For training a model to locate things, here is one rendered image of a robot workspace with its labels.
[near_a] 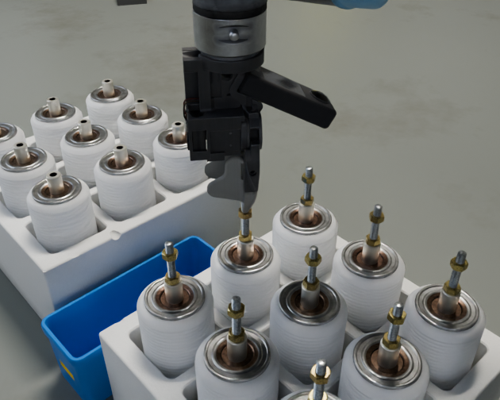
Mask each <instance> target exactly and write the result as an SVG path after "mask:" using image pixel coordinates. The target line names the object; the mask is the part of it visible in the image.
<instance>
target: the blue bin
mask: <svg viewBox="0 0 500 400"><path fill-rule="evenodd" d="M174 248H176V249H178V257H177V260H176V261H175V269H176V271H177V272H179V273H180V275H188V276H191V277H195V276H196V275H198V274H199V273H201V272H203V271H204V270H206V269H207V268H209V267H210V258H211V256H212V253H213V251H214V249H215V248H213V247H212V246H211V245H209V244H208V243H206V242H205V241H204V240H203V239H202V238H200V237H197V236H191V237H188V238H186V239H184V240H182V241H180V242H179V243H177V244H175V245H174ZM166 273H167V261H165V260H163V259H162V252H161V253H159V254H157V255H155V256H153V257H152V258H150V259H148V260H146V261H144V262H143V263H141V264H139V265H137V266H135V267H134V268H132V269H130V270H128V271H127V272H125V273H123V274H121V275H119V276H118V277H116V278H114V279H112V280H110V281H109V282H107V283H105V284H103V285H101V286H100V287H98V288H96V289H94V290H92V291H91V292H89V293H87V294H85V295H83V296H82V297H80V298H78V299H76V300H74V301H73V302H71V303H69V304H67V305H65V306H64V307H62V308H60V309H58V310H57V311H55V312H53V313H50V314H49V315H48V316H46V317H45V318H44V319H43V320H42V322H41V328H42V330H43V332H44V334H45V335H46V337H47V338H48V339H49V341H50V343H51V346H52V349H53V351H54V353H55V356H56V359H57V362H58V364H59V366H60V370H61V372H62V374H63V376H64V378H65V379H66V380H67V381H68V382H69V383H70V385H71V386H72V387H73V389H74V390H75V391H76V393H77V394H78V395H79V397H80V398H81V399H82V400H105V399H106V398H108V397H109V396H110V395H112V390H111V386H110V380H109V376H108V373H107V369H106V363H105V360H104V355H103V352H102V346H101V342H100V339H99V333H100V332H101V331H103V330H104V329H107V328H108V327H110V326H111V325H113V324H115V323H118V322H120V321H121V320H122V319H123V318H125V317H127V316H129V315H130V314H131V313H133V312H135V311H137V300H138V298H139V297H140V294H141V293H142V291H143V290H144V289H145V288H146V287H147V286H148V285H149V284H150V283H152V282H154V281H156V280H157V279H160V278H163V277H165V275H166Z"/></svg>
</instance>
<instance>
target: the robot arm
mask: <svg viewBox="0 0 500 400"><path fill-rule="evenodd" d="M290 1H296V2H308V3H315V4H322V5H328V6H337V7H339V8H341V9H345V10H351V9H354V8H360V9H371V10H376V9H379V8H381V7H382V6H384V5H385V4H386V3H387V1H388V0H290ZM192 3H193V8H192V12H193V25H194V45H195V47H184V48H182V52H183V74H184V85H185V98H186V99H185V100H184V102H183V117H184V118H185V121H186V130H187V149H188V151H189V150H190V161H195V160H207V162H209V163H208V164H207V165H206V166H205V173H206V175H207V176H208V177H210V178H211V179H215V180H213V181H212V182H210V183H209V184H208V185H207V192H208V194H209V195H210V196H212V197H215V198H226V199H232V200H237V201H240V202H242V212H243V213H247V212H248V211H249V210H250V209H251V207H252V205H253V204H254V202H255V200H256V196H257V191H258V188H259V180H260V149H262V143H263V132H262V117H261V113H260V111H261V110H262V109H263V104H262V103H264V104H267V105H269V106H272V107H274V108H276V109H278V110H282V111H283V112H285V113H288V114H291V115H293V116H295V117H298V118H300V119H302V120H304V121H307V122H309V123H312V124H314V125H317V126H319V127H321V128H323V129H327V128H328V127H329V126H330V124H331V123H332V121H333V119H334V117H335V116H336V115H337V112H336V111H335V109H334V107H333V105H332V103H331V102H330V101H329V99H328V97H327V96H326V95H325V94H323V93H322V92H320V91H318V90H313V89H311V88H309V87H306V86H304V85H302V84H300V83H297V82H295V81H293V80H291V79H288V78H286V77H284V76H282V75H279V74H277V73H275V72H273V71H270V70H268V69H266V68H265V67H261V65H262V64H263V62H264V47H265V45H266V35H267V0H192ZM185 106H186V109H185ZM185 115H186V116H185ZM206 140H207V149H206Z"/></svg>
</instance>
